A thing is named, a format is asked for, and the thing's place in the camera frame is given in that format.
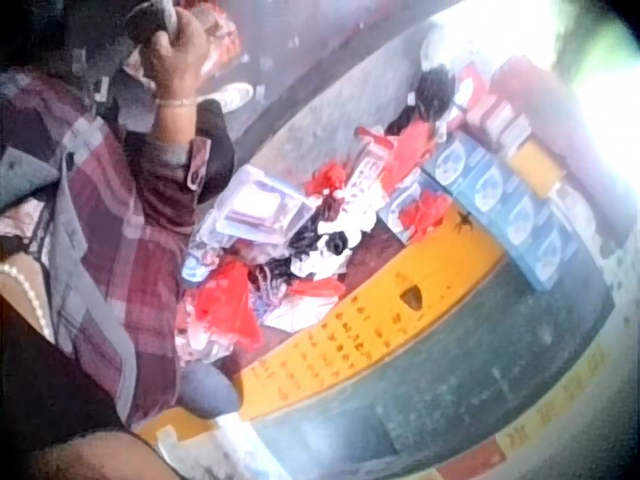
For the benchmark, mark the person's right hand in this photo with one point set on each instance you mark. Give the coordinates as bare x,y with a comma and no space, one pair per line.
172,65

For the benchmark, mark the person's right fingers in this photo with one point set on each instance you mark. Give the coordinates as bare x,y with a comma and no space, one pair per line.
152,59

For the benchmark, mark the dark grey cloth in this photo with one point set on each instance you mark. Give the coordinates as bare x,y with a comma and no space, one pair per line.
150,20

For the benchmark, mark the heap of red white goods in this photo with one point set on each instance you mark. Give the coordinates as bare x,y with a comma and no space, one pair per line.
225,35

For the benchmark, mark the clear plastic packet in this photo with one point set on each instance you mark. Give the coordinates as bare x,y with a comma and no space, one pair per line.
255,205

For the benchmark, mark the red white striped packet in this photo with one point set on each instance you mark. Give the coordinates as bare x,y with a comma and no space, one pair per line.
372,167

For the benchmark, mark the black and white cloth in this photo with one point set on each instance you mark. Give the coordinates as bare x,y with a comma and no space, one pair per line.
320,247

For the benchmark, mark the red plastic bag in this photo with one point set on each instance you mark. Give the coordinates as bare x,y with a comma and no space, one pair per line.
227,307

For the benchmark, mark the red cloth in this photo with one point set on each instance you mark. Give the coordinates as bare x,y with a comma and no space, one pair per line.
415,145

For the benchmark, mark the small red crumpled bag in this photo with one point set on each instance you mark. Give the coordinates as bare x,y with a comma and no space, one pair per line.
425,212

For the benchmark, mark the stack of red boxes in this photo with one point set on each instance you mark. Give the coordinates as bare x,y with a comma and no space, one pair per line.
500,110

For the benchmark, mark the blue carton with round prints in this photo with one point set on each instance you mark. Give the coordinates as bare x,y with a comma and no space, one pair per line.
500,200

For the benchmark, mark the small yellow box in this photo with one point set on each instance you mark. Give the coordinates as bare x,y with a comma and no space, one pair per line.
535,167

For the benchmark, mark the dark green mat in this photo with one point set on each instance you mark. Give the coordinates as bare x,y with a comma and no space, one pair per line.
440,360

